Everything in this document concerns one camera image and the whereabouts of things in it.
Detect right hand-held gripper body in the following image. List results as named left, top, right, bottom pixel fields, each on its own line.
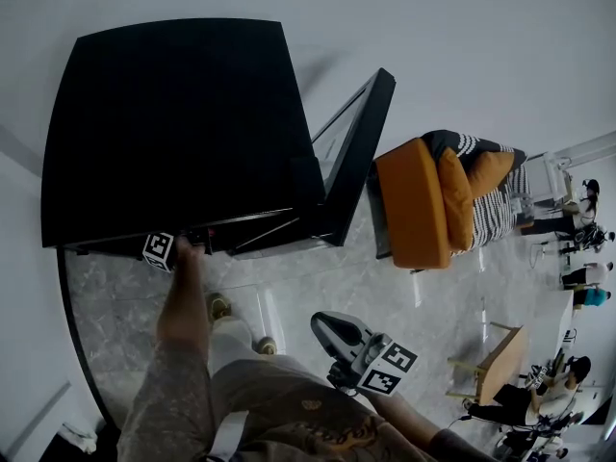
left=326, top=332, right=420, bottom=398

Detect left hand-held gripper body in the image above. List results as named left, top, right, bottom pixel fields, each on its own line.
left=141, top=228, right=215, bottom=274

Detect black cabinet with door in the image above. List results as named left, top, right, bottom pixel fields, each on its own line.
left=40, top=16, right=338, bottom=261

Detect person's right forearm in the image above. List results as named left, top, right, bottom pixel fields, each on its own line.
left=371, top=391, right=456, bottom=448

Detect person's left forearm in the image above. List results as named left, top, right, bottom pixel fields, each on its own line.
left=156, top=236, right=214, bottom=350

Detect person's left shoe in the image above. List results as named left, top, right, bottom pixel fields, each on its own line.
left=205, top=292, right=234, bottom=321

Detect person's white trousers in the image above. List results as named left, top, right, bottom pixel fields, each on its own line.
left=209, top=315, right=270, bottom=374

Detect person's olive printed shirt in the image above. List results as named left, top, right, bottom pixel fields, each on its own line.
left=116, top=337, right=500, bottom=462

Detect light wooden table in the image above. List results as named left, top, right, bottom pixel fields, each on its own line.
left=446, top=321, right=530, bottom=406

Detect orange sofa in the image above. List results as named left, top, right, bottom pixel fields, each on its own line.
left=368, top=137, right=475, bottom=272

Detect orange cushion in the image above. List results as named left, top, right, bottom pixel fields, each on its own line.
left=467, top=150, right=517, bottom=196
left=438, top=147, right=476, bottom=252

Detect white desk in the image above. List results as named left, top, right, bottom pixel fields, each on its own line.
left=528, top=289, right=578, bottom=372

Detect black bag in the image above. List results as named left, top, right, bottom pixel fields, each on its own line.
left=47, top=419, right=122, bottom=462

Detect white cloth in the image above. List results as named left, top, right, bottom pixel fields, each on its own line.
left=58, top=423, right=98, bottom=454

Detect white frame table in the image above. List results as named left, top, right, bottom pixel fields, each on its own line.
left=523, top=151, right=577, bottom=209

